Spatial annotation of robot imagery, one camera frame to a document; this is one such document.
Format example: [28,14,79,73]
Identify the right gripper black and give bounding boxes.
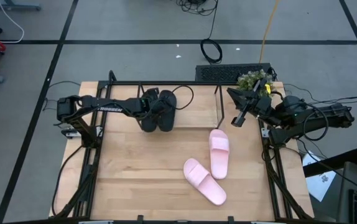
[226,87,281,128]

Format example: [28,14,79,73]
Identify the black foam slide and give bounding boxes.
[140,87,161,133]
[156,90,178,133]

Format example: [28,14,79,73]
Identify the pink foam slide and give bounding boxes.
[182,157,228,207]
[208,128,230,180]

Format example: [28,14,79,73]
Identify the potted green plant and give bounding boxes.
[236,69,274,98]

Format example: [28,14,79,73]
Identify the black perforated box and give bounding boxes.
[195,62,273,83]

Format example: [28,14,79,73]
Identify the white paper sheet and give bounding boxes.
[302,151,338,203]

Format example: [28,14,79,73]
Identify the grey desk foot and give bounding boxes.
[0,0,42,11]

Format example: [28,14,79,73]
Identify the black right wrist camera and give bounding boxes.
[252,77,271,96]

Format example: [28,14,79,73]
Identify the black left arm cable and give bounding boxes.
[170,85,195,111]

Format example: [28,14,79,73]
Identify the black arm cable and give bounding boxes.
[170,85,195,111]
[302,103,330,142]

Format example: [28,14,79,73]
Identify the black hanging cable with coil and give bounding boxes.
[200,0,224,65]

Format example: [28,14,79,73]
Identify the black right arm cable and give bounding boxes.
[302,103,330,142]

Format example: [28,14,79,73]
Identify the yellow hanging cable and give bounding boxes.
[258,0,281,64]

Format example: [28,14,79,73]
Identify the black metal rig frame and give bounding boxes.
[50,69,313,222]

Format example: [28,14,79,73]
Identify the black tangled floor cables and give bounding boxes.
[175,0,219,17]

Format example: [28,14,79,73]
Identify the white floor cable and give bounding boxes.
[0,0,26,44]

